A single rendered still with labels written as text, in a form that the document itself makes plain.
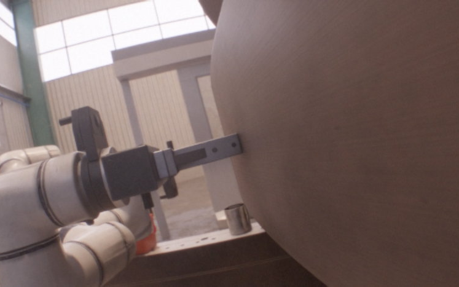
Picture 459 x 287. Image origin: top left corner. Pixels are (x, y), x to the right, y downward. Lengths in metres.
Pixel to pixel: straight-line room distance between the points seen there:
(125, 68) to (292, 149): 4.07
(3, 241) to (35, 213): 0.05
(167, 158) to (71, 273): 0.20
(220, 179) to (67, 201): 3.87
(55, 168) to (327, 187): 0.29
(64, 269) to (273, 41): 0.36
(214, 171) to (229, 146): 3.81
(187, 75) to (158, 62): 0.45
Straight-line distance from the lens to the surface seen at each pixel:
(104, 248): 0.49
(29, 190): 0.38
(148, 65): 4.21
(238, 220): 1.03
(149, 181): 0.31
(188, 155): 0.34
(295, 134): 0.20
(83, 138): 0.36
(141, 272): 1.17
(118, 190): 0.31
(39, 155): 1.24
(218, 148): 0.36
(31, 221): 0.39
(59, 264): 0.42
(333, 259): 0.20
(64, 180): 0.36
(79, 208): 0.36
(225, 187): 4.20
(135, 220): 0.80
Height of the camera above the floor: 0.98
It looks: level
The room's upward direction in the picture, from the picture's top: 15 degrees counter-clockwise
